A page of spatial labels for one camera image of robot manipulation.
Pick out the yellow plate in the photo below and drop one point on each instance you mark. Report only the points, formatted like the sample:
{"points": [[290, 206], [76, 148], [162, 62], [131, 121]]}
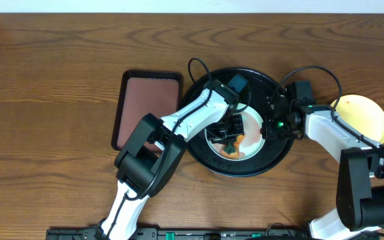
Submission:
{"points": [[363, 114]]}

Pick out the green and yellow sponge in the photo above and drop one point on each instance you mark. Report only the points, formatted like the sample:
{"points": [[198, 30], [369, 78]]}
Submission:
{"points": [[232, 149]]}

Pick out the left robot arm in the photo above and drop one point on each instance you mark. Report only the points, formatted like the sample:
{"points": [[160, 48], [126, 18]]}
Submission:
{"points": [[152, 153]]}

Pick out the light blue plate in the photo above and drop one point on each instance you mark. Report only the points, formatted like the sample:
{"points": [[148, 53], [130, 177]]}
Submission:
{"points": [[246, 146]]}

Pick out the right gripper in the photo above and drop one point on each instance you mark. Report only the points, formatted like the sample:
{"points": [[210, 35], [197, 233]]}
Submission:
{"points": [[268, 131]]}

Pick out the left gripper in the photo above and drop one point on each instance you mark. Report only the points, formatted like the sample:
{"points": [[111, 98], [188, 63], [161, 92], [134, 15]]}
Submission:
{"points": [[226, 133]]}

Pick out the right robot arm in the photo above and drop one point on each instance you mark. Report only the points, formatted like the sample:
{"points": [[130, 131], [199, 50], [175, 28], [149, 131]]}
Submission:
{"points": [[360, 186]]}

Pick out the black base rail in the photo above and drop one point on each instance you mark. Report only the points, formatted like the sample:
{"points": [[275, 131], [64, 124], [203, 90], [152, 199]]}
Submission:
{"points": [[90, 233]]}

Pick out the black rectangular tray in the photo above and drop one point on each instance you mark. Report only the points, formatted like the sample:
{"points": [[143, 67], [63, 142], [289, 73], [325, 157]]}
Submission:
{"points": [[143, 92]]}

